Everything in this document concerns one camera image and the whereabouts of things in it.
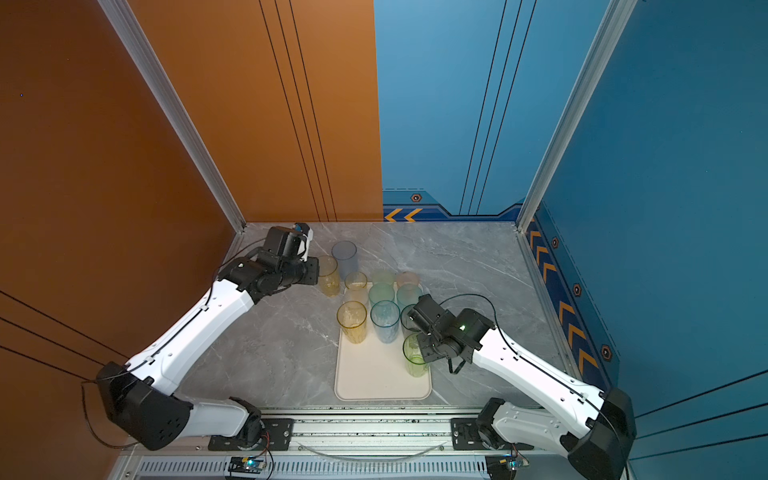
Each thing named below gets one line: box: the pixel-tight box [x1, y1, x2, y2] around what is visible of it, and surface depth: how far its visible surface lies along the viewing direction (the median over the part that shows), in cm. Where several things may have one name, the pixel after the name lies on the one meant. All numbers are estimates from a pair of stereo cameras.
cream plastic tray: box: [334, 306, 433, 402], surface depth 84 cm
